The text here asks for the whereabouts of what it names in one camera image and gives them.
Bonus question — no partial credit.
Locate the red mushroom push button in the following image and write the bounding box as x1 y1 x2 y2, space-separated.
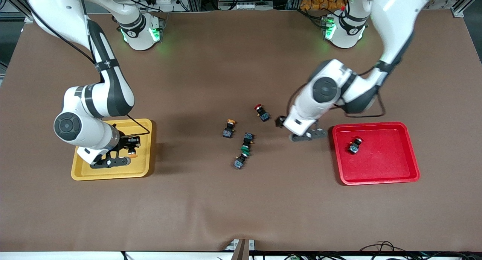
253 104 270 122
348 137 363 155

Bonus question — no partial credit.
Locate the yellow plastic tray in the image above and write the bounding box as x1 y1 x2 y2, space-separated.
71 119 153 181

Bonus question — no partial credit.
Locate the green mushroom push button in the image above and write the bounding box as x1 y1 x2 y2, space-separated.
233 150 251 170
241 132 255 154

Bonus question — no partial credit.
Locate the red plastic tray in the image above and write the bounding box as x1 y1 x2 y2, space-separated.
332 122 420 186

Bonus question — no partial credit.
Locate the brown table mat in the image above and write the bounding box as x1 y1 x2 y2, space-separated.
0 10 482 252

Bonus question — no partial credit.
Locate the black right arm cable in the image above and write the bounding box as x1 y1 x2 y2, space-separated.
23 0 151 136

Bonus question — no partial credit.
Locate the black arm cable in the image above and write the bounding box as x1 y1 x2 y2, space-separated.
23 0 151 136
286 62 387 119

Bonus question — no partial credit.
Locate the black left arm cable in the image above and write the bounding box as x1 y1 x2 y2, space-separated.
286 62 387 119

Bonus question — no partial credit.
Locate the metal table edge bracket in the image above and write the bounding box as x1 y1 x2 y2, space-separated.
225 239 255 260

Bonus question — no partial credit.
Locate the black cable bundle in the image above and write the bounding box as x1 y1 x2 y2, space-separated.
360 240 418 260

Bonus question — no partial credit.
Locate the aluminium frame profile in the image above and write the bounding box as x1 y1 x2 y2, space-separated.
450 0 482 18
0 0 34 23

